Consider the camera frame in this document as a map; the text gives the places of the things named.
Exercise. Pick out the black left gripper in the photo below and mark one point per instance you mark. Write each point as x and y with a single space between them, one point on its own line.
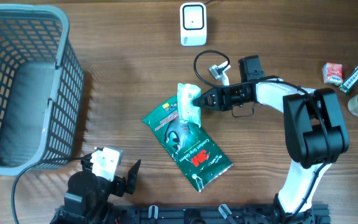
131 182

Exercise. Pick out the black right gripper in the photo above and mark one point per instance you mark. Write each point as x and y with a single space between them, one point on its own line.
220 98

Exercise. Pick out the teal white wipes packet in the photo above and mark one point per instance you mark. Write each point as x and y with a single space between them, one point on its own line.
188 112

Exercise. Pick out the green 3M gloves package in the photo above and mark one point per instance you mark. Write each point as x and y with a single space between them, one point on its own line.
198 157

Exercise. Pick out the red white small box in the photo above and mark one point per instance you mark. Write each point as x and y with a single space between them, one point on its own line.
332 73

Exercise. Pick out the green white gum pack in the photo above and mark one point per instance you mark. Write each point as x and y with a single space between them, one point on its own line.
350 82

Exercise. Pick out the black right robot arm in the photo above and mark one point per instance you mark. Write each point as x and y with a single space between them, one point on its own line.
315 131

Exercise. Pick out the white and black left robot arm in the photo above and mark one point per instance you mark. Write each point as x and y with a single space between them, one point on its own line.
86 200

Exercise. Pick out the white barcode scanner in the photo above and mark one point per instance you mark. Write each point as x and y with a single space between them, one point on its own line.
193 24

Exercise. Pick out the grey plastic mesh basket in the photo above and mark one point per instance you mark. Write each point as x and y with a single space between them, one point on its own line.
41 84

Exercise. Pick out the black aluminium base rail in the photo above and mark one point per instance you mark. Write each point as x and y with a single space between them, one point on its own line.
248 214

